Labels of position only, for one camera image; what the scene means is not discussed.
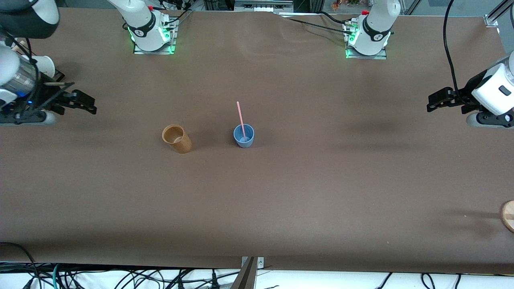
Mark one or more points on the white cup with printed face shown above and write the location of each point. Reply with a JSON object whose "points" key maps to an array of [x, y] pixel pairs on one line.
{"points": [[46, 66]]}

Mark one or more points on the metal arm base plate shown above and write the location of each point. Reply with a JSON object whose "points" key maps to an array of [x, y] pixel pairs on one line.
{"points": [[363, 57], [154, 52]]}

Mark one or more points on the brown table cover mat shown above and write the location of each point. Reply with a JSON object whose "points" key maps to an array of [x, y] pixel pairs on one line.
{"points": [[281, 192]]}

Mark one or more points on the pink straw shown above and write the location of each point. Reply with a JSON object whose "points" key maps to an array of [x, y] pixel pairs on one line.
{"points": [[240, 116]]}

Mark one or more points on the grey metal bracket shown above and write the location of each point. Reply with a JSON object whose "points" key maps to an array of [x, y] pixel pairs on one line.
{"points": [[245, 277]]}

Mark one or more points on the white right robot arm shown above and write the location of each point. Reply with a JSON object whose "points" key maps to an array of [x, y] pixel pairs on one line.
{"points": [[140, 16]]}

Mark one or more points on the wooden stick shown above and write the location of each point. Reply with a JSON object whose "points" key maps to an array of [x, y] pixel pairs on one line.
{"points": [[18, 46]]}

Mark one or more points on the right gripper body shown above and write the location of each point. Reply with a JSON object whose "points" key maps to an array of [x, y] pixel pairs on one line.
{"points": [[45, 99]]}

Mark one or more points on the round wooden disc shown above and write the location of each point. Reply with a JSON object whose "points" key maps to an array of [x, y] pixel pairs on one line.
{"points": [[509, 216]]}

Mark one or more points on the brown wooden cup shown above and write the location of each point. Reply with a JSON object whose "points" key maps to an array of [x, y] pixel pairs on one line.
{"points": [[184, 145]]}

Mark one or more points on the grey network box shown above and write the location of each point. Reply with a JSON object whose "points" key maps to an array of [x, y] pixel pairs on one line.
{"points": [[263, 6]]}

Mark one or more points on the aluminium frame profile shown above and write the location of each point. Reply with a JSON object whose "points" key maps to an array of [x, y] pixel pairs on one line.
{"points": [[492, 19]]}

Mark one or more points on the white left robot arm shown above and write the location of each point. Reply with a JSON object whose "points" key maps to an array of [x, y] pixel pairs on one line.
{"points": [[377, 24]]}

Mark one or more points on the blue plastic cup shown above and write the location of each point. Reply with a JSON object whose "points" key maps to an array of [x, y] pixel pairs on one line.
{"points": [[249, 142]]}

